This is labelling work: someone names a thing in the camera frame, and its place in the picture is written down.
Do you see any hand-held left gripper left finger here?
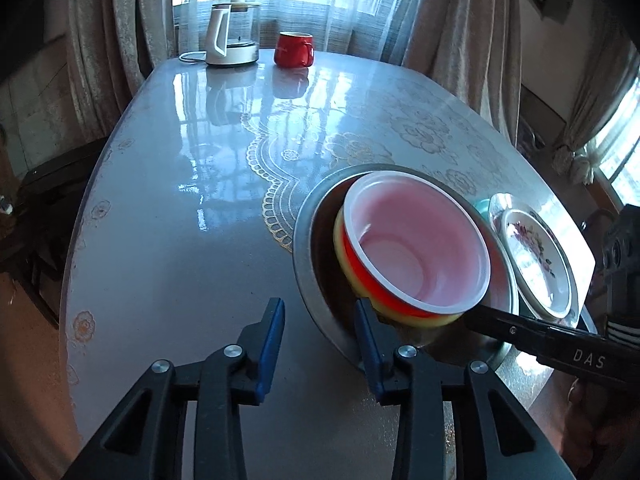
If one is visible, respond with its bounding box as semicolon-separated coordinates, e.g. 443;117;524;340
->
65;297;286;480

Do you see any red mug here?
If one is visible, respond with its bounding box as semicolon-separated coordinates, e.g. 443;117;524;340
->
273;31;316;68

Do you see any dark chair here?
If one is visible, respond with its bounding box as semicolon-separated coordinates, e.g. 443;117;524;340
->
0;137;108;331

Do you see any sheer white curtain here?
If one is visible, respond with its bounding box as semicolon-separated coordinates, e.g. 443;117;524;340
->
172;0;417;60

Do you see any yellow plastic bowl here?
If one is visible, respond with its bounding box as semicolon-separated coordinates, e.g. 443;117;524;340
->
334;205;466;329

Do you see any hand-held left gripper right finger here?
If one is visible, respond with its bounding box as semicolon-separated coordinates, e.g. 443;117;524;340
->
354;299;576;480

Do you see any white glass electric kettle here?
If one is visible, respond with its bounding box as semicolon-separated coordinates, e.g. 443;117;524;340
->
205;0;263;67

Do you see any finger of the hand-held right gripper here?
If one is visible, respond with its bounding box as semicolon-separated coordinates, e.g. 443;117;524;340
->
465;305;557;360

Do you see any stainless steel bowl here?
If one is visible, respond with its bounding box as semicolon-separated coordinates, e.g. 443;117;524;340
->
292;164;521;372

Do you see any red plastic bowl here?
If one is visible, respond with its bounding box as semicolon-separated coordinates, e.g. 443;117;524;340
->
344;171;492;320

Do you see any tied beige side curtain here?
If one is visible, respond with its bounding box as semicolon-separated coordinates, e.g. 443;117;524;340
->
552;35;640;188

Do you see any teal plastic plate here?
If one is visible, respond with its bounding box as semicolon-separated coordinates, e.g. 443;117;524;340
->
472;197;599;357

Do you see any small white floral plate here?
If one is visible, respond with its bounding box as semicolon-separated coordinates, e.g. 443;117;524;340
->
489;193;580;322

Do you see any beige patterned curtain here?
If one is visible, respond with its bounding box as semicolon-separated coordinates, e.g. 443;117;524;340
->
65;0;177;147
400;0;524;147

